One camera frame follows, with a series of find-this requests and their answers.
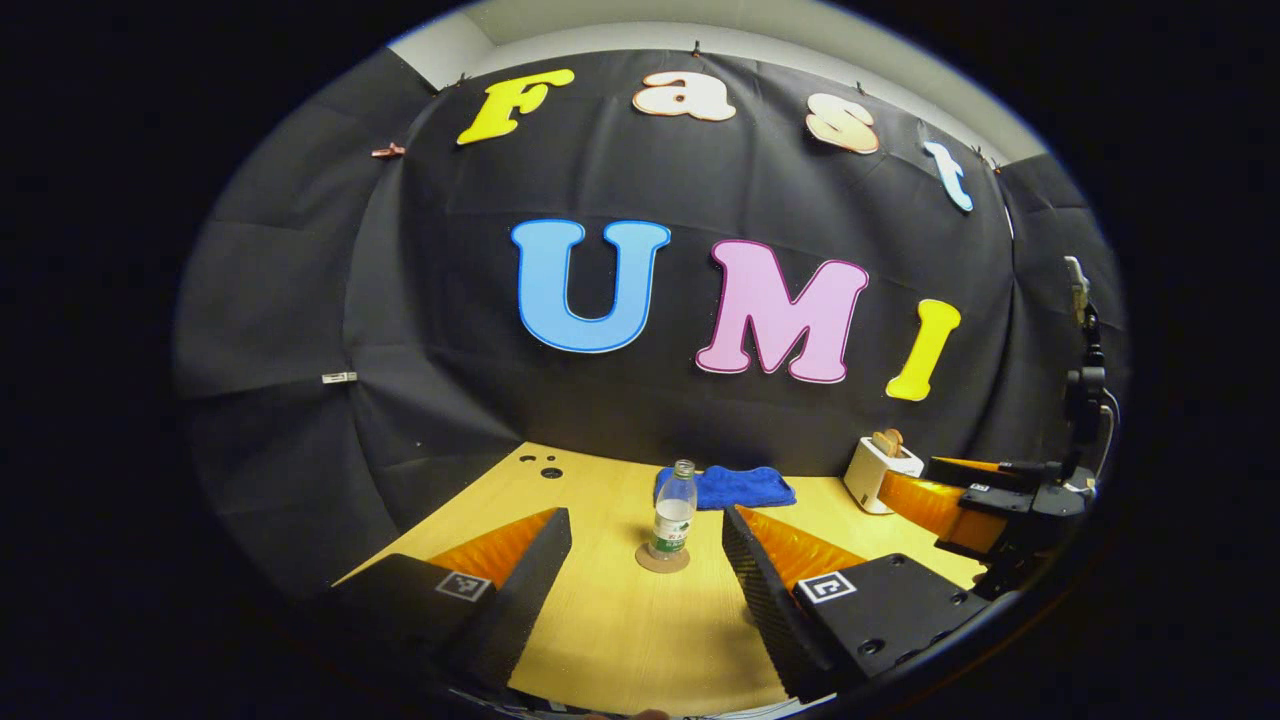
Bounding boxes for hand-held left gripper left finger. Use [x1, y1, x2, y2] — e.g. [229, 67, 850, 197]
[330, 507, 573, 696]

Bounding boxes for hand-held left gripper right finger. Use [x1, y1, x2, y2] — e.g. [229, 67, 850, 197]
[722, 505, 991, 703]

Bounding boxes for clear plastic water bottle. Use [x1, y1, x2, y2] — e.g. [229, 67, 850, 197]
[650, 459, 698, 559]

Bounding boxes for blue towel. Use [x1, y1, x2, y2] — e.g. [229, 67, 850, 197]
[655, 465, 798, 511]

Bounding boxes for white toaster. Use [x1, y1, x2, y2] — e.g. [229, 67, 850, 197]
[843, 436, 925, 515]

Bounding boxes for black backdrop cloth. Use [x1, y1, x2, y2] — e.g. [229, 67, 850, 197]
[175, 50, 1126, 601]

